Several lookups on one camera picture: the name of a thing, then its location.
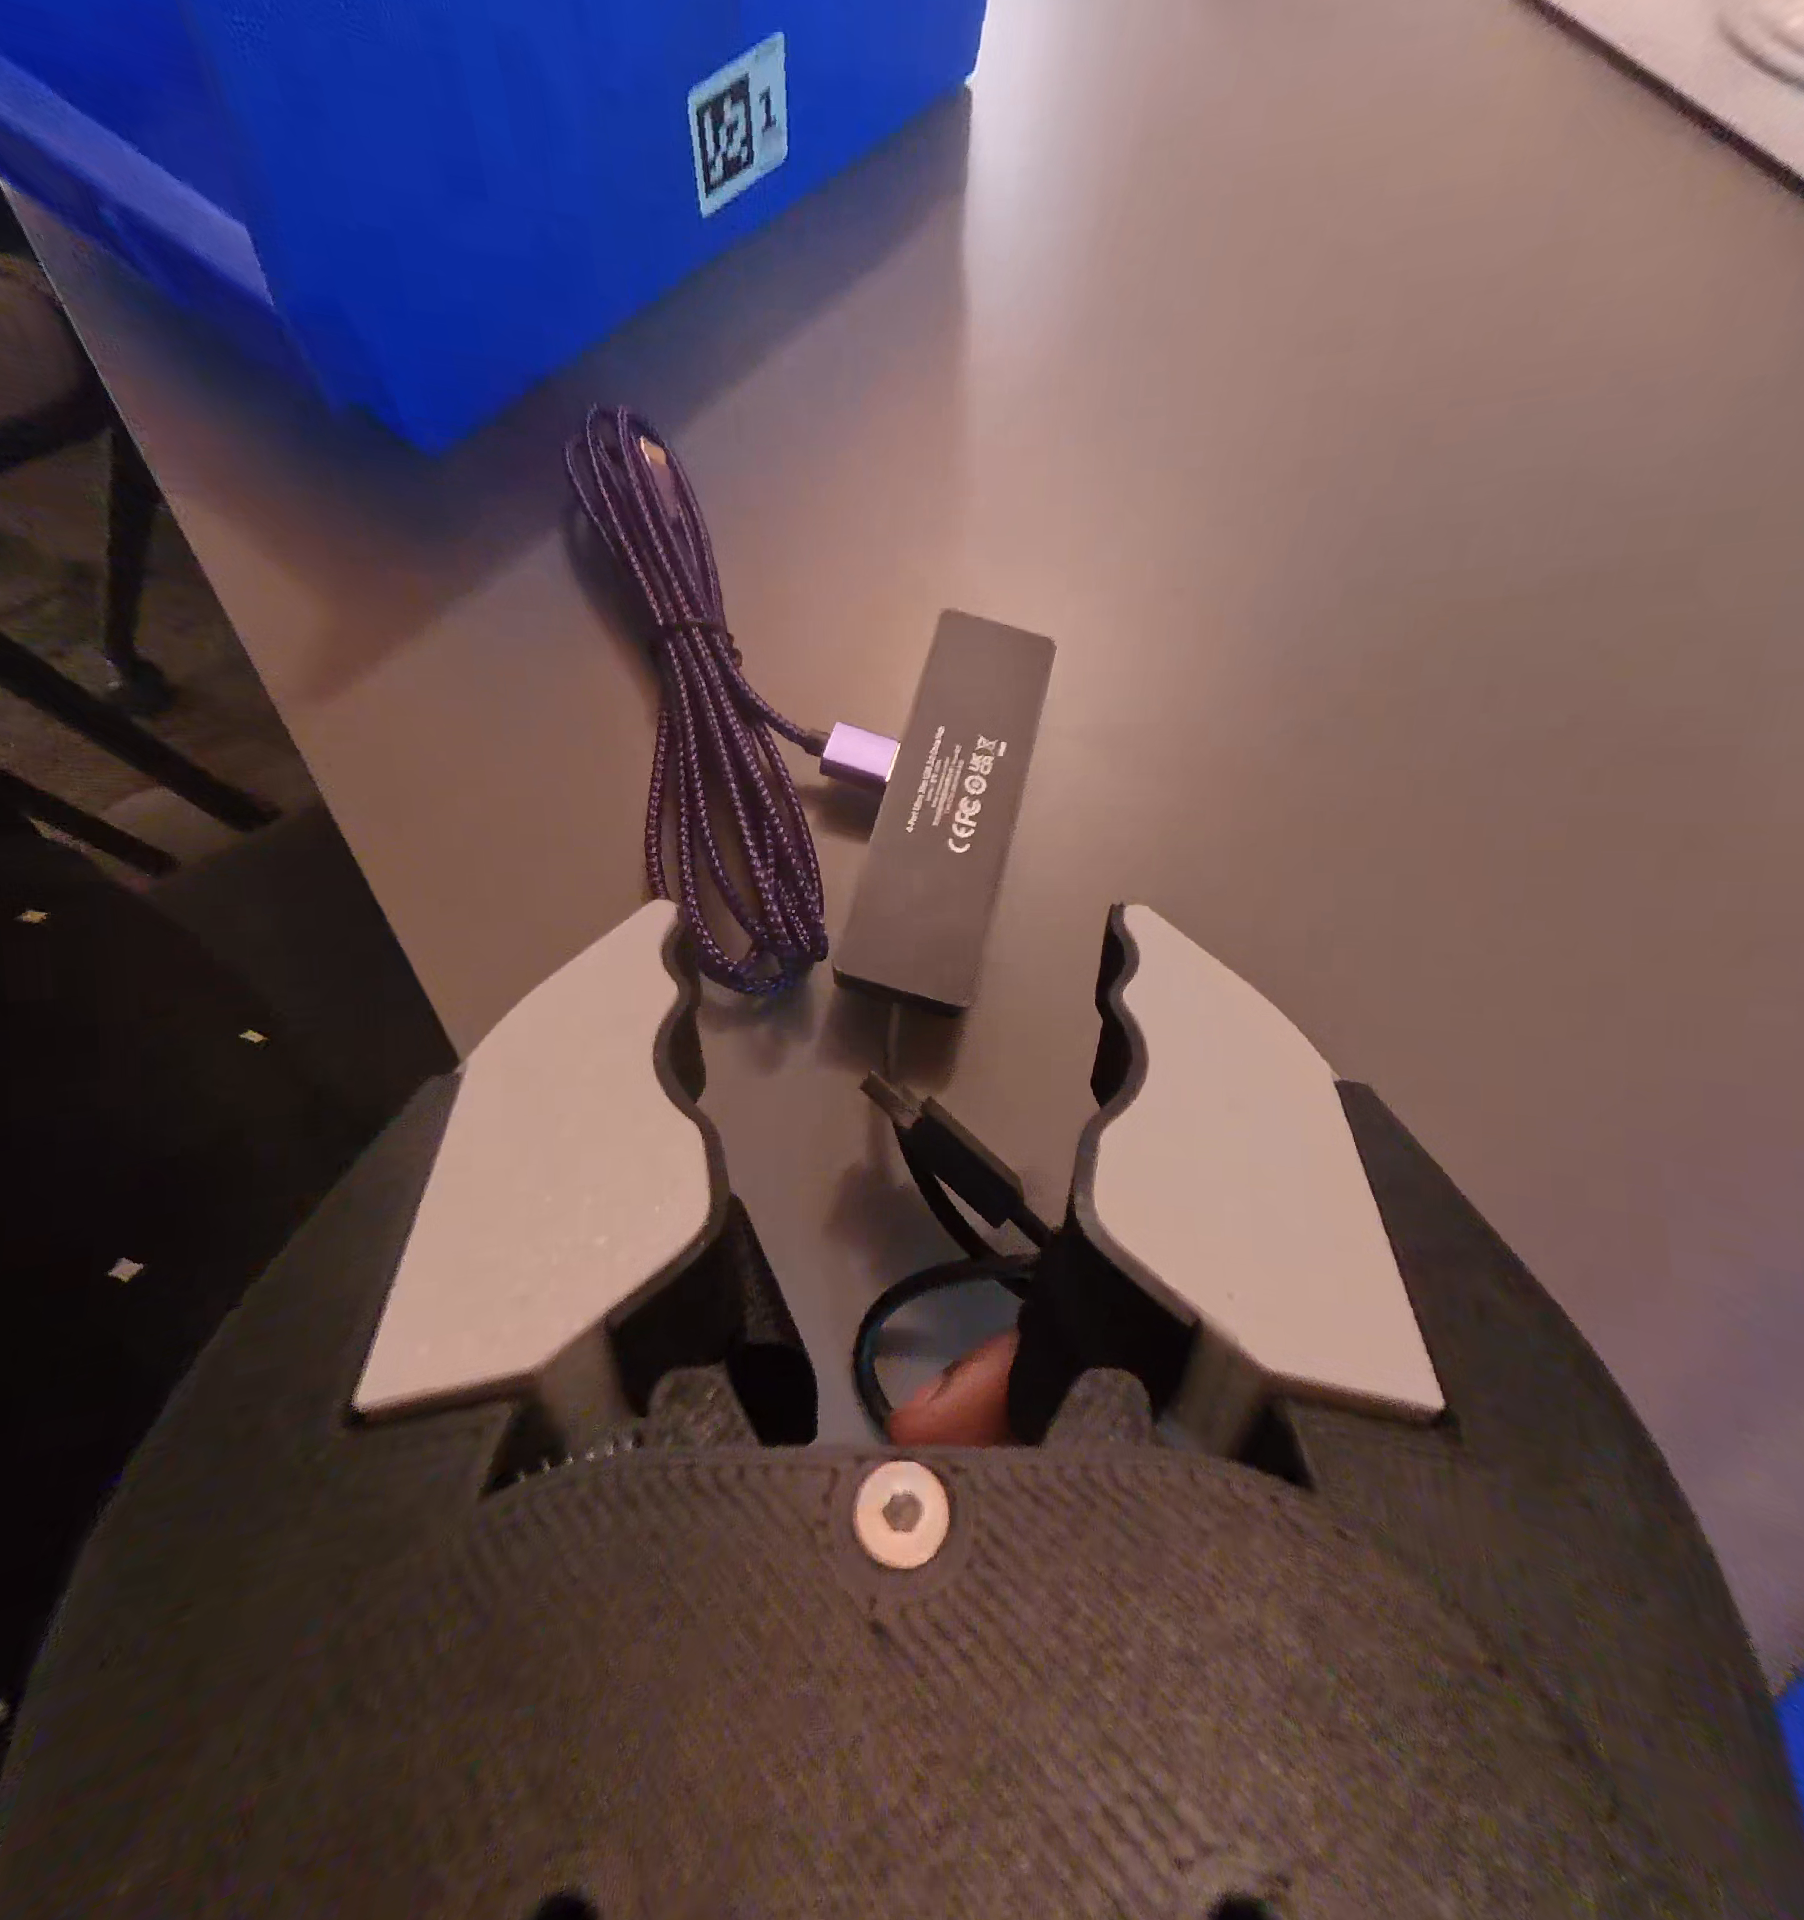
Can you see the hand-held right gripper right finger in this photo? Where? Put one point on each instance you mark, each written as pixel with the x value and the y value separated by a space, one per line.
pixel 1247 1199

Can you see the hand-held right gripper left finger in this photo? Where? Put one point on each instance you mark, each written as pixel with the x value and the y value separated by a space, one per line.
pixel 543 1199

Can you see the black usb hub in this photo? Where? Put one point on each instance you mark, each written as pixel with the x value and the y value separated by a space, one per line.
pixel 962 780

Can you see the person's right hand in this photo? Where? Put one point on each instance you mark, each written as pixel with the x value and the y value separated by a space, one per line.
pixel 955 1395

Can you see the black office chair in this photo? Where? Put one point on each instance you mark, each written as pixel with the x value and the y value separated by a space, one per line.
pixel 123 602

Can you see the white board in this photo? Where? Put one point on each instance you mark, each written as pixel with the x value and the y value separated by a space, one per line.
pixel 1712 137

